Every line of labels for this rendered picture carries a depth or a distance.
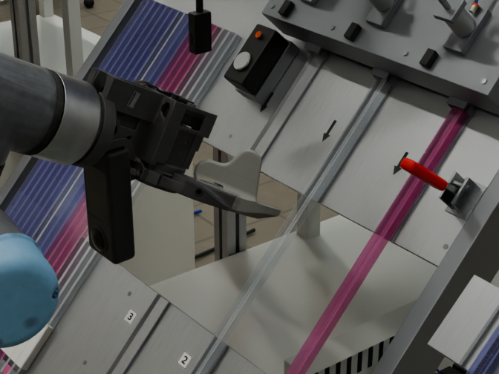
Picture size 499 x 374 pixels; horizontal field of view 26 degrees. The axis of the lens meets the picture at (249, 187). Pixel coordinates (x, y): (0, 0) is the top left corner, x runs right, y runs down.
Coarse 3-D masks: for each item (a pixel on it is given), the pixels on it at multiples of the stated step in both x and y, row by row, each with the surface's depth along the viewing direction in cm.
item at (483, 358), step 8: (496, 328) 85; (496, 336) 84; (488, 344) 84; (496, 344) 84; (480, 352) 84; (488, 352) 84; (496, 352) 84; (480, 360) 84; (488, 360) 84; (496, 360) 84; (472, 368) 84; (480, 368) 84; (488, 368) 83
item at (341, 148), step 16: (384, 80) 116; (368, 96) 116; (368, 112) 116; (352, 128) 115; (336, 144) 116; (352, 144) 116; (336, 160) 115; (320, 176) 115; (304, 192) 115; (320, 192) 115; (304, 208) 115; (288, 224) 115; (288, 240) 115; (272, 256) 114; (256, 272) 115; (256, 288) 114; (240, 304) 114; (224, 320) 114; (240, 320) 114; (224, 336) 114; (208, 352) 114; (192, 368) 114; (208, 368) 114
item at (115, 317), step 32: (96, 288) 130; (128, 288) 127; (64, 320) 131; (96, 320) 128; (128, 320) 125; (160, 320) 122; (192, 320) 119; (64, 352) 129; (96, 352) 126; (128, 352) 122; (160, 352) 120; (192, 352) 117; (224, 352) 114
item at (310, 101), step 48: (192, 0) 144; (240, 0) 138; (240, 48) 134; (240, 96) 130; (288, 96) 125; (336, 96) 120; (384, 96) 116; (432, 96) 112; (240, 144) 126; (288, 144) 122; (384, 144) 113; (480, 144) 106; (336, 192) 114; (384, 192) 111; (432, 192) 107; (432, 240) 105
